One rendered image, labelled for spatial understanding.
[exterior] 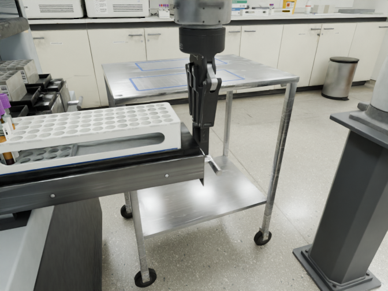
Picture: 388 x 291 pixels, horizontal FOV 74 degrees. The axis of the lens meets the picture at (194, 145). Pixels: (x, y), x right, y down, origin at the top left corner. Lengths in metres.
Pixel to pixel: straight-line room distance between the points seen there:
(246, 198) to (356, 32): 3.15
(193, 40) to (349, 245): 0.95
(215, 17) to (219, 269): 1.07
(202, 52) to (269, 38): 2.82
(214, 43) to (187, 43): 0.04
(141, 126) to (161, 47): 2.39
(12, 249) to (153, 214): 0.71
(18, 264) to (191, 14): 0.41
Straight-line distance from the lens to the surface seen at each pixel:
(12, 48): 1.01
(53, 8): 2.76
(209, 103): 0.43
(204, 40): 0.41
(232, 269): 1.28
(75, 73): 2.80
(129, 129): 0.41
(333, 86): 3.55
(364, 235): 1.13
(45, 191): 0.45
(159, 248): 1.34
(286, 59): 3.41
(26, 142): 0.43
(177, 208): 1.11
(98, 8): 2.72
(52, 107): 0.73
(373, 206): 1.04
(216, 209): 1.11
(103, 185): 0.44
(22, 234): 0.48
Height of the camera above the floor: 1.04
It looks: 29 degrees down
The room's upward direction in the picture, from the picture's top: straight up
